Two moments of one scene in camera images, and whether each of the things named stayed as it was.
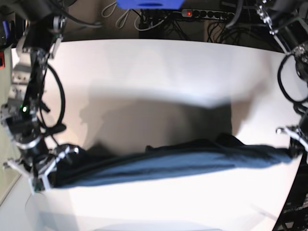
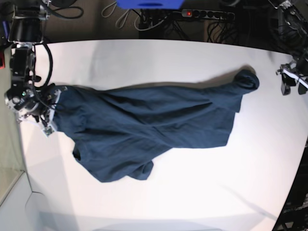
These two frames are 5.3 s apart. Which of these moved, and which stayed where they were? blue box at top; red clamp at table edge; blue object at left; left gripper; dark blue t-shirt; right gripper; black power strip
Moved: right gripper; left gripper; dark blue t-shirt
Stayed: blue object at left; blue box at top; red clamp at table edge; black power strip
